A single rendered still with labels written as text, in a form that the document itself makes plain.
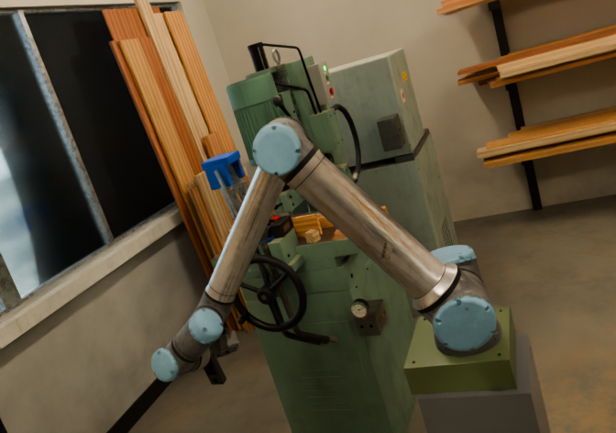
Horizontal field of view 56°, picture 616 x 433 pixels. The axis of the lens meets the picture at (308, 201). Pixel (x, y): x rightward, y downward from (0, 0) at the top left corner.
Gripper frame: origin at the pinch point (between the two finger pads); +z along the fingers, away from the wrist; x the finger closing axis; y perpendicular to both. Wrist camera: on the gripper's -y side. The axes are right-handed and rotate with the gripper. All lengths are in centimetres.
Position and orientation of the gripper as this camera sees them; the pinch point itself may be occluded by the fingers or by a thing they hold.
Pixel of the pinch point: (236, 345)
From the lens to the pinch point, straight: 196.1
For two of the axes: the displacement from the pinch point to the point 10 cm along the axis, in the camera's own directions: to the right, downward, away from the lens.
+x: -8.9, 1.6, 4.3
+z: 4.3, 0.1, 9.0
